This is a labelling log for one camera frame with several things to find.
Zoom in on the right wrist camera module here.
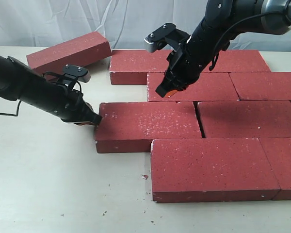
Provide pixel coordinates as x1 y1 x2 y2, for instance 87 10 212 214
144 23 176 53

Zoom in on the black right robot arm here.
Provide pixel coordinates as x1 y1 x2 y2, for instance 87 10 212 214
155 0 291 98

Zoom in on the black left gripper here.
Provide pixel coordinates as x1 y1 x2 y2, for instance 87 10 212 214
19 78 102 126

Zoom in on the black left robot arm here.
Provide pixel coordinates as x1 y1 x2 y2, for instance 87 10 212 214
0 56 102 126

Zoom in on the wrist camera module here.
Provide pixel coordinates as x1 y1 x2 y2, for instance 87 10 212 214
144 23 176 53
63 64 91 83

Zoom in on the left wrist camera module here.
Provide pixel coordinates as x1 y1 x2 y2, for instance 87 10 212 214
63 64 91 83

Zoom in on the small red brick top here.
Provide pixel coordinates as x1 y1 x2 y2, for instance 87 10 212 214
26 32 112 74

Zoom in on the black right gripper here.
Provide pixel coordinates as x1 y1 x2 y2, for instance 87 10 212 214
155 21 227 98

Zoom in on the white fabric backdrop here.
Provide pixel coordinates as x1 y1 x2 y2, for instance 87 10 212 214
0 0 291 52

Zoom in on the red brick front large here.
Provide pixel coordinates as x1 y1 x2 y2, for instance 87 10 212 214
151 138 280 203

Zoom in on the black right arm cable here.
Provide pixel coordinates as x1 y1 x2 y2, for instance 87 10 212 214
208 11 287 72

